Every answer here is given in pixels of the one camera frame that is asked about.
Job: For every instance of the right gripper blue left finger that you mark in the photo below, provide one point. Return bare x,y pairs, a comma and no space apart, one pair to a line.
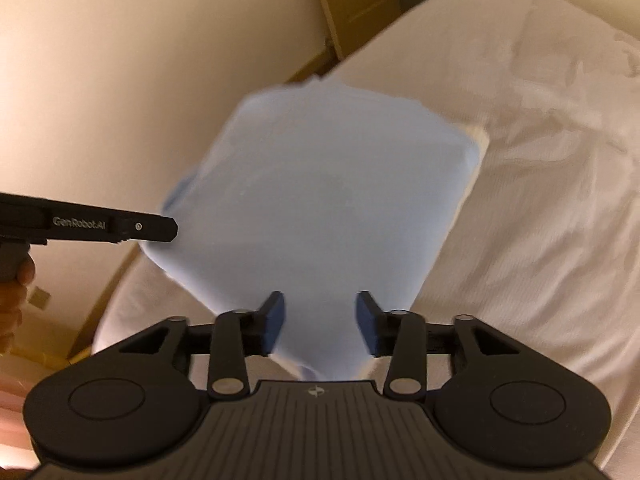
235,336

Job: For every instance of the light blue sweatshirt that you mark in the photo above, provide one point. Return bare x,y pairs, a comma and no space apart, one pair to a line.
319,191

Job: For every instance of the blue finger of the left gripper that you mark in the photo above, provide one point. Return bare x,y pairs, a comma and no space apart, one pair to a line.
150,227

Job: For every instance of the grey bed cover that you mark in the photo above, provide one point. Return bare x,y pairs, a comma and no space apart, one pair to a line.
546,246

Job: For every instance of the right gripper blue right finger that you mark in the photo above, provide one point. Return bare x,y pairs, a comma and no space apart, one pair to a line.
401,336

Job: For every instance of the cream folded cloth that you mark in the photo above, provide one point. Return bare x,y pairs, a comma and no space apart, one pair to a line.
477,133

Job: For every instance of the person's left hand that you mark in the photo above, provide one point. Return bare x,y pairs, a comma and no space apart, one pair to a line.
13,296

